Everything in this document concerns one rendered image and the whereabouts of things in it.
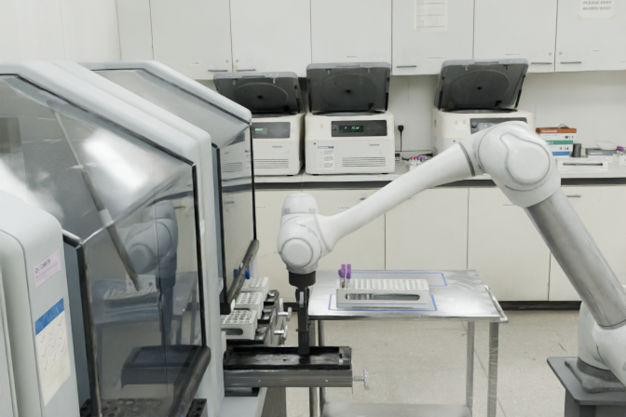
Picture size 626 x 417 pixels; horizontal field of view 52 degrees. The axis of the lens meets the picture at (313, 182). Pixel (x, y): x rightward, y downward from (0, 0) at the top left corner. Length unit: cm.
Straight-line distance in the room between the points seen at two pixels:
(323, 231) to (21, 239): 96
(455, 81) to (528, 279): 134
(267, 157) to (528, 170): 267
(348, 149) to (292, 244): 250
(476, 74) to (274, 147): 136
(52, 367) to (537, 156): 109
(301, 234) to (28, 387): 90
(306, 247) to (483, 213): 271
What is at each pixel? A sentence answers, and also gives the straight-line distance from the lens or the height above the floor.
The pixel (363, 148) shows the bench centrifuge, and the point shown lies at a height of 107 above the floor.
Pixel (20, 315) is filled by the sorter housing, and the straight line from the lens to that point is 72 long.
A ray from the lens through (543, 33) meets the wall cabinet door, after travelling 441.
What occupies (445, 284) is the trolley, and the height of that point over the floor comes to 82.
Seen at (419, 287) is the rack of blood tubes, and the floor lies 88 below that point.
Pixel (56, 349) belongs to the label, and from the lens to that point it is 79.
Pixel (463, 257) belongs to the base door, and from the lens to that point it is 419.
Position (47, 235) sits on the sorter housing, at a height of 143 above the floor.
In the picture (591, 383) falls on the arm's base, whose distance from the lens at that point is 201.
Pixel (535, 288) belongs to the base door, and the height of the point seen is 17.
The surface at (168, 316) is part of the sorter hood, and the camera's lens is 117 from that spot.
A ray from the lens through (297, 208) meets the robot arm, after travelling 169.
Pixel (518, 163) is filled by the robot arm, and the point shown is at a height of 137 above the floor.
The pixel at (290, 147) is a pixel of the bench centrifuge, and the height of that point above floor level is 108.
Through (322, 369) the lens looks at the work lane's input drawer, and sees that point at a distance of 178.
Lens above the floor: 160
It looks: 11 degrees down
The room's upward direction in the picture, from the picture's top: 1 degrees counter-clockwise
